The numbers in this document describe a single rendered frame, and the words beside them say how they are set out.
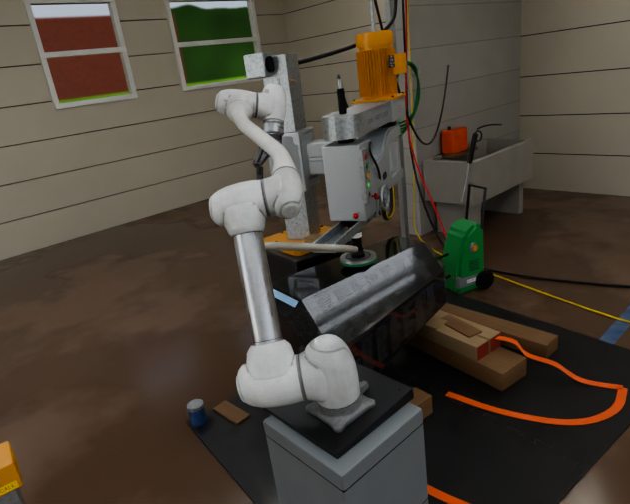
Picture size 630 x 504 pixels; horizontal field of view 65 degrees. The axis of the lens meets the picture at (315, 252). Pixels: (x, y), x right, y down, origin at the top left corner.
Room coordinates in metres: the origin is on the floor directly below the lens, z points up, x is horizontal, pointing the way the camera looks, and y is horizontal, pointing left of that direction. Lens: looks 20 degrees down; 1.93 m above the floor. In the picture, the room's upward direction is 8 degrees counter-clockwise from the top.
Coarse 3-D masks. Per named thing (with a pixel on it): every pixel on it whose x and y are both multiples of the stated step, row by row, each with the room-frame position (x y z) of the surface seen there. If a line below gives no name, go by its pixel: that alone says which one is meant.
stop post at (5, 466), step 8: (0, 448) 1.13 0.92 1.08; (8, 448) 1.13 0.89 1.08; (0, 456) 1.10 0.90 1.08; (8, 456) 1.09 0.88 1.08; (0, 464) 1.06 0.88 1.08; (8, 464) 1.06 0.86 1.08; (16, 464) 1.10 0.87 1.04; (0, 472) 1.05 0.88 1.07; (8, 472) 1.05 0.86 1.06; (16, 472) 1.06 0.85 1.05; (0, 480) 1.04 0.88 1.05; (8, 480) 1.05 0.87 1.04; (16, 480) 1.06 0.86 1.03; (0, 488) 1.04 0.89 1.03; (8, 488) 1.05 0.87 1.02; (16, 488) 1.06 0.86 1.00; (0, 496) 1.04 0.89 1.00; (8, 496) 1.06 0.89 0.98; (16, 496) 1.07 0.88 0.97
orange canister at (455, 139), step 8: (448, 128) 5.55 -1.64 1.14; (456, 128) 5.60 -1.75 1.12; (464, 128) 5.62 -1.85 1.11; (448, 136) 5.51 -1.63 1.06; (456, 136) 5.51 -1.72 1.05; (464, 136) 5.61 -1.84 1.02; (448, 144) 5.52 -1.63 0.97; (456, 144) 5.51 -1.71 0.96; (464, 144) 5.61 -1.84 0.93; (448, 152) 5.52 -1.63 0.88; (456, 152) 5.52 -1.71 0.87; (464, 152) 5.55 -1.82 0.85
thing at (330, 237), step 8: (336, 224) 2.64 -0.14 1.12; (344, 224) 2.72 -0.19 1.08; (360, 224) 2.64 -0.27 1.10; (328, 232) 2.51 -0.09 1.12; (336, 232) 2.61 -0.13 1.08; (344, 232) 2.61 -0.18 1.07; (352, 232) 2.52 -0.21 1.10; (320, 240) 2.41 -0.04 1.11; (328, 240) 2.50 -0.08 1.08; (336, 240) 2.34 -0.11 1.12; (344, 240) 2.41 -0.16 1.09
